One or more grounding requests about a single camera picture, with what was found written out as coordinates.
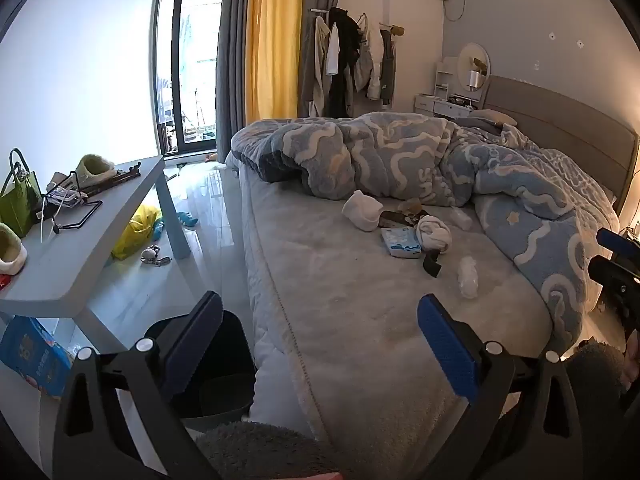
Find beige coat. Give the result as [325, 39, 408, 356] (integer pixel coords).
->
[306, 14, 334, 117]

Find clothes on rack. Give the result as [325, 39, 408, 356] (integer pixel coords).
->
[309, 7, 407, 117]

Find blue cardboard box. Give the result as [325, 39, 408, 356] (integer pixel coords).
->
[0, 315, 72, 397]

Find white desktop shelf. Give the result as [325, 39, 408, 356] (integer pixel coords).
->
[433, 57, 459, 102]

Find white knit sock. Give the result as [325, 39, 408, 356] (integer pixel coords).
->
[342, 189, 384, 232]

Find yellow curtain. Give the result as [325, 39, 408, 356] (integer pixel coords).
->
[244, 0, 309, 124]

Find yellow plastic bag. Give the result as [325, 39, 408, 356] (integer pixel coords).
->
[110, 203, 164, 261]

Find black trash bin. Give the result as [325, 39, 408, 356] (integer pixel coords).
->
[144, 309, 257, 420]

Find green handbag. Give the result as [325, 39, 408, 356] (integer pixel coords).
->
[0, 147, 44, 239]

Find white vanity table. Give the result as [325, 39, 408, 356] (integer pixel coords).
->
[414, 92, 484, 122]

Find white shirt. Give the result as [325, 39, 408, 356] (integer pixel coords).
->
[323, 22, 342, 77]

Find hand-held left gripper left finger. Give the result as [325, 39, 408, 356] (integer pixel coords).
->
[52, 290, 223, 480]

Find dark wooden sticks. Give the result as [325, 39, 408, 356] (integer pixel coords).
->
[75, 162, 144, 197]

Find grey upholstered headboard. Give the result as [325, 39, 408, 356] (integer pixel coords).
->
[481, 76, 640, 217]

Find round mirror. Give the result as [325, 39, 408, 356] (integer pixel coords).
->
[457, 42, 492, 94]

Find clear plastic bottle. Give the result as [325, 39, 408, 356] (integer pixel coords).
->
[457, 255, 480, 300]

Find grey pillow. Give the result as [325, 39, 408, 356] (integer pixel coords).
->
[481, 108, 519, 129]

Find bed with grey sheet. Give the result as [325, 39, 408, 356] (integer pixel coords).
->
[225, 119, 622, 463]

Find blue wave-patterned fleece blanket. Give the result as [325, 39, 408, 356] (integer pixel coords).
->
[231, 112, 614, 357]

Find white socks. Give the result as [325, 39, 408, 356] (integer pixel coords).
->
[416, 214, 452, 252]

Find blue geometric patterned quilt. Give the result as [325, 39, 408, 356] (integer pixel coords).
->
[529, 147, 617, 211]

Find dark grey garment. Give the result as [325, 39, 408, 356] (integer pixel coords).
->
[377, 29, 397, 107]

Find black garment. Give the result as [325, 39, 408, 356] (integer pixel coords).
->
[327, 7, 364, 117]

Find black-framed glass door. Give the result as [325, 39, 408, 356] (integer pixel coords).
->
[149, 0, 232, 157]

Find cream fleece slipper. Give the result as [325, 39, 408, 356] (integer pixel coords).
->
[74, 153, 117, 187]
[0, 222, 29, 276]

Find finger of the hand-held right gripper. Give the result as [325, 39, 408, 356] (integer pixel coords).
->
[596, 228, 640, 264]
[587, 255, 640, 306]

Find white padded jacket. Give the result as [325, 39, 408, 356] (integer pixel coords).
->
[354, 12, 387, 102]

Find plush keychain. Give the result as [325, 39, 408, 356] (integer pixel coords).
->
[139, 244, 172, 267]

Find white papers pile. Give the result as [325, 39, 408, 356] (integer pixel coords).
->
[46, 172, 85, 207]

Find blue tissue packet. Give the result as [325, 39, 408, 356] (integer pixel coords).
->
[380, 226, 422, 259]

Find light blue table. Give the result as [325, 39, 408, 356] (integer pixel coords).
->
[0, 155, 194, 322]

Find person's left forearm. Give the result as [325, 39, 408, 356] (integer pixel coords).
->
[194, 421, 353, 480]

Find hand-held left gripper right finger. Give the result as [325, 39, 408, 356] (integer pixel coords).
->
[417, 294, 583, 480]

